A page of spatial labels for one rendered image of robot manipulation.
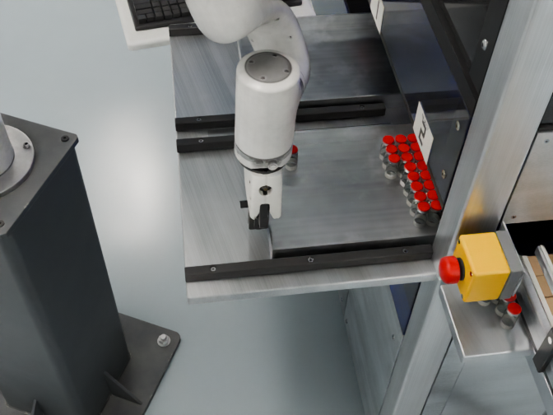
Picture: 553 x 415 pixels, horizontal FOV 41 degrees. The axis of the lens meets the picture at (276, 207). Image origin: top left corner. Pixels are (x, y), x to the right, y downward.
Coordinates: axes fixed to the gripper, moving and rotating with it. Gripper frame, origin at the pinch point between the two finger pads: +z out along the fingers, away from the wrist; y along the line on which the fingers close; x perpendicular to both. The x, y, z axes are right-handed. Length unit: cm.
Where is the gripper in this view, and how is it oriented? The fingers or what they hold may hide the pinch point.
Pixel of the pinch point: (258, 217)
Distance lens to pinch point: 120.1
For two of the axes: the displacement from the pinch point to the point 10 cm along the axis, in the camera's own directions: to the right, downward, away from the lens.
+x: -9.9, 0.6, -1.3
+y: -1.3, -7.8, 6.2
